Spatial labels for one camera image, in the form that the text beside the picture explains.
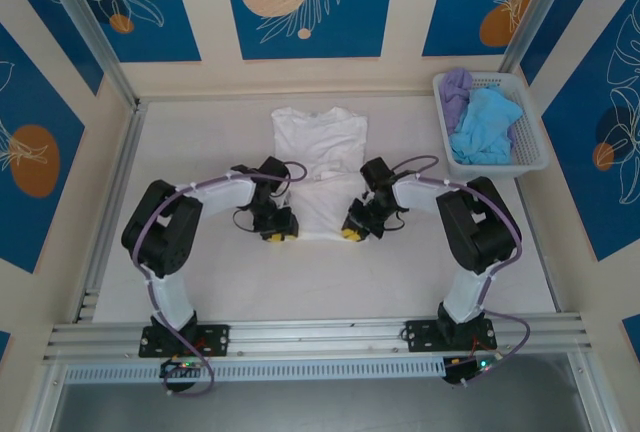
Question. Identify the white t-shirt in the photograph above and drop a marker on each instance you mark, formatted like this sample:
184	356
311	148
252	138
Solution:
320	142

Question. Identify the white plastic mesh basket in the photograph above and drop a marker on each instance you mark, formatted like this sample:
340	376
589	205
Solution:
530	147

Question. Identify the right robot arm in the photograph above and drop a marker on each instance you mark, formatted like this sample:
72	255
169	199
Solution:
475	232

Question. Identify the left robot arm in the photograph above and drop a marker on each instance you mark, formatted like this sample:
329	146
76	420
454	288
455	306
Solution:
160	232

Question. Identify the purple t-shirt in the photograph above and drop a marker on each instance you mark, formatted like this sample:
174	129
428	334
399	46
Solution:
452	97

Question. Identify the light blue t-shirt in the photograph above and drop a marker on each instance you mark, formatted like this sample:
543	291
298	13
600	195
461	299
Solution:
485	122

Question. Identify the grey metal panel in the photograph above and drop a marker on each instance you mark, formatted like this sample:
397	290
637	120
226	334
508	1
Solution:
320	407

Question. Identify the long aluminium mounting rail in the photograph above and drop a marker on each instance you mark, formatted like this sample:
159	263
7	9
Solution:
320	337

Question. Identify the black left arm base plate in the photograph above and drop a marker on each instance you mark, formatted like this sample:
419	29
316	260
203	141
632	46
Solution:
215	339

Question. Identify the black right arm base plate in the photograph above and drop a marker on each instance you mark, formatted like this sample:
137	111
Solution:
420	334

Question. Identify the aluminium table side rail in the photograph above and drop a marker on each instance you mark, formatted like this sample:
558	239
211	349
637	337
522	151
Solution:
546	277
129	142

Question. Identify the blue floral wall panel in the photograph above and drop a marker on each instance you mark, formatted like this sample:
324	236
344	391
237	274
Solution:
450	2
50	37
350	27
560	27
150	27
30	102
575	177

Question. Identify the aluminium frame post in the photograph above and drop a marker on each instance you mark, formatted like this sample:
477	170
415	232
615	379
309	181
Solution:
90	27
531	27

